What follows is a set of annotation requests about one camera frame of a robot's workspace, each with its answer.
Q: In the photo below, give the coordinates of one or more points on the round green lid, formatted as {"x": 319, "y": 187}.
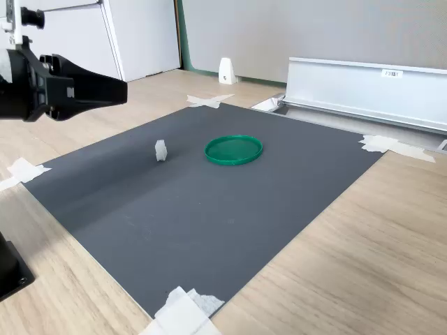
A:
{"x": 233, "y": 150}

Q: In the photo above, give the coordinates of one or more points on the white cabinet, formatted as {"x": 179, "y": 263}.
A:
{"x": 139, "y": 35}

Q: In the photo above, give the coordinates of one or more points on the white tape cross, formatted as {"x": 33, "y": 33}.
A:
{"x": 207, "y": 100}
{"x": 22, "y": 171}
{"x": 181, "y": 314}
{"x": 391, "y": 144}

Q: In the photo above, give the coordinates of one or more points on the dark grey mat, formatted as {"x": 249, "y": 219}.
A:
{"x": 195, "y": 216}

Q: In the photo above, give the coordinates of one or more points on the grey partition panel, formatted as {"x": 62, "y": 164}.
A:
{"x": 279, "y": 28}

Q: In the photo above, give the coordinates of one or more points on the white label sticker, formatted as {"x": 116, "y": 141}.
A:
{"x": 392, "y": 73}

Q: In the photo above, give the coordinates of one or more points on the small white camera box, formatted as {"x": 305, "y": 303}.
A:
{"x": 14, "y": 17}

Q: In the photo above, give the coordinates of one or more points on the small white bracket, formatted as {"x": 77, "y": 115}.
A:
{"x": 227, "y": 71}

